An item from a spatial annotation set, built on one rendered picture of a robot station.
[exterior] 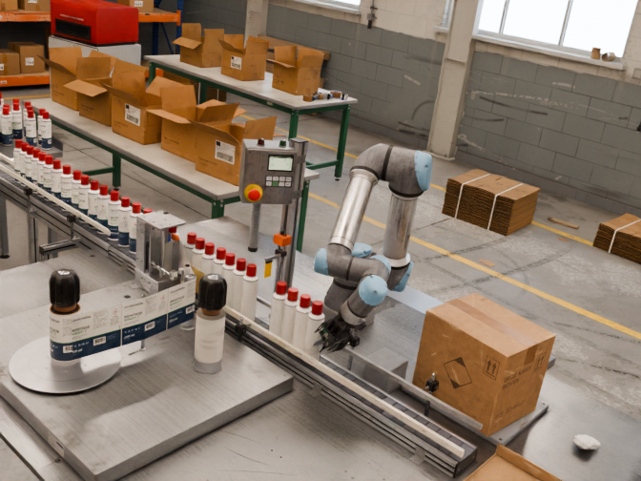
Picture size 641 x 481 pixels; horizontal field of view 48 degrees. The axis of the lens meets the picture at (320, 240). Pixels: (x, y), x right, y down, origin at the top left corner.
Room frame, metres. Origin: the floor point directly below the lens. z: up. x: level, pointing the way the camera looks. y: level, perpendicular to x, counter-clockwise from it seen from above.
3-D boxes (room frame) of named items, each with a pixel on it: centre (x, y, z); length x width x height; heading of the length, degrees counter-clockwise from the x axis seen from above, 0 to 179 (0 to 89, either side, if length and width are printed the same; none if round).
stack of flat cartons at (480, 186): (6.00, -1.43, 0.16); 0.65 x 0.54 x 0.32; 54
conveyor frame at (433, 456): (2.10, 0.17, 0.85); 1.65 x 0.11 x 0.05; 50
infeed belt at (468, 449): (2.10, 0.17, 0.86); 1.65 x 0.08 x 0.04; 50
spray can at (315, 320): (1.94, -0.02, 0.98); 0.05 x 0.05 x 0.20
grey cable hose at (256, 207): (2.28, 0.23, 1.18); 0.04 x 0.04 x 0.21
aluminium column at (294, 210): (2.24, 0.11, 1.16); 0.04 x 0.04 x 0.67; 50
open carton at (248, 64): (6.89, 0.96, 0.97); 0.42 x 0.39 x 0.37; 137
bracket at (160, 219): (2.30, 0.56, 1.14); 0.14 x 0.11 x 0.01; 50
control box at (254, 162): (2.24, 0.20, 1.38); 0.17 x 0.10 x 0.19; 105
